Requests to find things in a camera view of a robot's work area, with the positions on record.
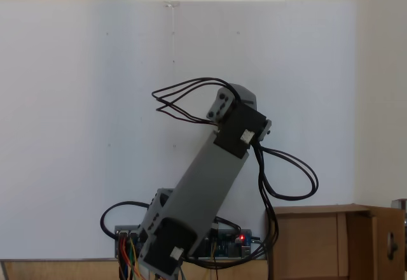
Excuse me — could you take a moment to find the blue circuit board with capacitors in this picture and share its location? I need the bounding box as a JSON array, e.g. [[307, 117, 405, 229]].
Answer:
[[203, 227, 254, 259]]

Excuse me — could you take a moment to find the brown cardboard box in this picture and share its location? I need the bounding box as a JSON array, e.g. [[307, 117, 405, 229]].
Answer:
[[266, 202, 407, 280]]

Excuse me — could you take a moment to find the grey board mounting plate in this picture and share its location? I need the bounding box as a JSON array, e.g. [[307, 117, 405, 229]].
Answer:
[[114, 225, 254, 260]]

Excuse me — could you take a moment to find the black wrist cable bundle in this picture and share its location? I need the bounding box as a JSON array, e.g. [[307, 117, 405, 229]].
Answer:
[[151, 76, 238, 125]]

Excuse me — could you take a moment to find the black elbow cable bundle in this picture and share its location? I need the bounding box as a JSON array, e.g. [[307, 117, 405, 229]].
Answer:
[[187, 142, 320, 269]]

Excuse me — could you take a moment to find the thin yellow wire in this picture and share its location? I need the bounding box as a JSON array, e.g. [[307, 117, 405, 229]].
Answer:
[[205, 241, 218, 280]]

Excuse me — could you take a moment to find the circuit board with jumper wires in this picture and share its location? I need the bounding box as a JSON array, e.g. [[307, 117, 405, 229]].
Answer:
[[116, 228, 143, 260]]

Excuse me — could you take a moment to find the black base cable loop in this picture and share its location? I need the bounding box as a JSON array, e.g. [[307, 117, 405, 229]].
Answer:
[[100, 200, 151, 240]]

